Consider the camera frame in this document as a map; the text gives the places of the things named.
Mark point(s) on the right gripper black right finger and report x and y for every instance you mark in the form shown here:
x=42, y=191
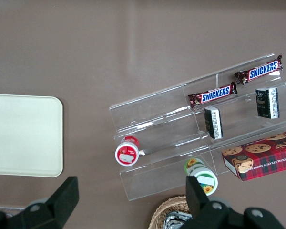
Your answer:
x=205, y=214

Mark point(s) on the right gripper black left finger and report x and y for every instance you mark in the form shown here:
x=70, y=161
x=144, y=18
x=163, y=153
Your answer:
x=59, y=205

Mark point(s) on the light wicker basket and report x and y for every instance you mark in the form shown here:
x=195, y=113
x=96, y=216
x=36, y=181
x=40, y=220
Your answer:
x=162, y=210

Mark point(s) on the cream plastic tray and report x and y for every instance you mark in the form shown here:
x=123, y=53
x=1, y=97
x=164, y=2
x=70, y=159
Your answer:
x=23, y=136

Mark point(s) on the aluminium foil container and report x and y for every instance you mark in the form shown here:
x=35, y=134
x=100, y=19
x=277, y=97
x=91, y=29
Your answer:
x=176, y=220

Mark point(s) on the green sunflower lidded cup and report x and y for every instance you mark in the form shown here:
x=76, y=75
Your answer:
x=205, y=177

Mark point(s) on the red tartan cookie box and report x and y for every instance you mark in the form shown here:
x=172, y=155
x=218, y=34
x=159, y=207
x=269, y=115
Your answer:
x=259, y=157

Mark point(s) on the red lidded cup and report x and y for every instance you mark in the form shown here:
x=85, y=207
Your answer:
x=126, y=153

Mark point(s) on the clear acrylic stepped rack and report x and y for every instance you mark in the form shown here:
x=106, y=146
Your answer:
x=162, y=133
x=243, y=124

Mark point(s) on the small black carton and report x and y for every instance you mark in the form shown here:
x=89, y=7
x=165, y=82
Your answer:
x=213, y=122
x=268, y=102

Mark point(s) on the Snickers chocolate bar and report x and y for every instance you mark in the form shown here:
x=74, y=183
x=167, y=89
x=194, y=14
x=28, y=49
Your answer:
x=259, y=70
x=215, y=94

